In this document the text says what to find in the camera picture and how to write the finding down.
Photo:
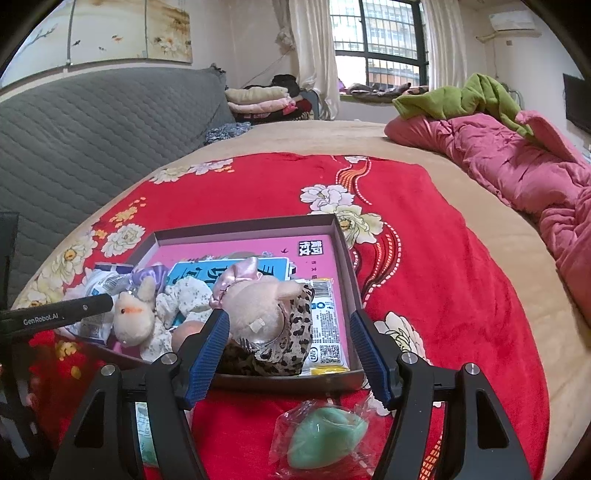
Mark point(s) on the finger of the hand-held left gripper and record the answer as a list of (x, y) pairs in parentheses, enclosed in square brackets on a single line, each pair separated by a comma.
[(85, 308)]

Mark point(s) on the stack of folded clothes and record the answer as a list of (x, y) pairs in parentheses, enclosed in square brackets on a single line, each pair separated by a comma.
[(256, 97)]

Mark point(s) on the black television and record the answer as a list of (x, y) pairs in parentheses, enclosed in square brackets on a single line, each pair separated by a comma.
[(577, 101)]

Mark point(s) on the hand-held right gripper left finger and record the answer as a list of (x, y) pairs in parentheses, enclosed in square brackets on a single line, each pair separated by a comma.
[(205, 364)]

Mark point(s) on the pink quilt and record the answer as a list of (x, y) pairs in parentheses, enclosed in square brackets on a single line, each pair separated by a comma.
[(508, 161)]

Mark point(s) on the black clothing pile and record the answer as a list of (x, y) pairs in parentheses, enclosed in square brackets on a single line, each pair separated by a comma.
[(286, 81)]

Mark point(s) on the white floral scrunchie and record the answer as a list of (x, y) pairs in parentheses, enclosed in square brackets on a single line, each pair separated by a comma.
[(184, 295)]

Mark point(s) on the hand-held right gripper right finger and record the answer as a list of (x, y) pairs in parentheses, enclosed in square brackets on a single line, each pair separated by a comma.
[(371, 364)]

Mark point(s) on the small beige bunny plush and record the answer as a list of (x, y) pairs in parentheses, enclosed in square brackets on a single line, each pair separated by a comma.
[(131, 318)]

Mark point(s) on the green sponge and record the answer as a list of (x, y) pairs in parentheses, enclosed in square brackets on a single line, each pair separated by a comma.
[(323, 434)]

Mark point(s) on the floral wall painting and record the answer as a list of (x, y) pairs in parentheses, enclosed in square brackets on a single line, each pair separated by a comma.
[(115, 32)]

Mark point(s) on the dark cardboard box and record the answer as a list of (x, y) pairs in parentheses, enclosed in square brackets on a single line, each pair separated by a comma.
[(254, 228)]

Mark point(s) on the red floral blanket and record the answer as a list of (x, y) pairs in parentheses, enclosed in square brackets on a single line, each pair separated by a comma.
[(461, 300)]

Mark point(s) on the green blanket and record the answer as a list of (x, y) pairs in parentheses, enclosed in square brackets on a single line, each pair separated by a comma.
[(485, 94)]

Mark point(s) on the leopard print scrunchie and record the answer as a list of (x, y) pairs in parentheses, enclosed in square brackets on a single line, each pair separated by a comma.
[(295, 332)]

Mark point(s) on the grey chair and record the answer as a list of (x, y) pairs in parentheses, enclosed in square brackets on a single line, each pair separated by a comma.
[(318, 101)]

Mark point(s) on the small white tissue pack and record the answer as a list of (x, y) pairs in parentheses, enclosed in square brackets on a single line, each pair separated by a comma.
[(106, 281)]

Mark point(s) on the dark patterned cloth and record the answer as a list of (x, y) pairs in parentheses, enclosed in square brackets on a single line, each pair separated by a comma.
[(369, 90)]

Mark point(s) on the blue book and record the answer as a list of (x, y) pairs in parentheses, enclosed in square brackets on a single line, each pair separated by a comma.
[(189, 274)]

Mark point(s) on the pink book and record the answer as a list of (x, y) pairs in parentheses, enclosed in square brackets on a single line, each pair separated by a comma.
[(258, 244)]

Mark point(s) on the blue floral cloth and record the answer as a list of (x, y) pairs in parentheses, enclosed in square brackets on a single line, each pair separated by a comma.
[(226, 131)]

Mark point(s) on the white air conditioner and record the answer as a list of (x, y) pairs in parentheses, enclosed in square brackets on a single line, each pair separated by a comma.
[(512, 19)]

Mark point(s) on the barred window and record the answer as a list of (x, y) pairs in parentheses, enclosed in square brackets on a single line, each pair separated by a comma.
[(383, 27)]

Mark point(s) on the white curtain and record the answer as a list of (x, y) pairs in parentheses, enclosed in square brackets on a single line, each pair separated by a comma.
[(314, 46), (445, 41)]

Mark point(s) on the yellow white packet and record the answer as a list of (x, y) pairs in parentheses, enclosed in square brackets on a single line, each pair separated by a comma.
[(328, 323)]

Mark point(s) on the grey quilted headboard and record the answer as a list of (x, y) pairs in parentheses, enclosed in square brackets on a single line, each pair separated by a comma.
[(92, 129)]

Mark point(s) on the large green white tissue pack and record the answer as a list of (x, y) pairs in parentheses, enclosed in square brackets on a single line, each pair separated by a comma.
[(144, 429)]

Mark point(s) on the pink plush toy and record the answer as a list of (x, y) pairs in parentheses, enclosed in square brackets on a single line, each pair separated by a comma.
[(258, 309)]

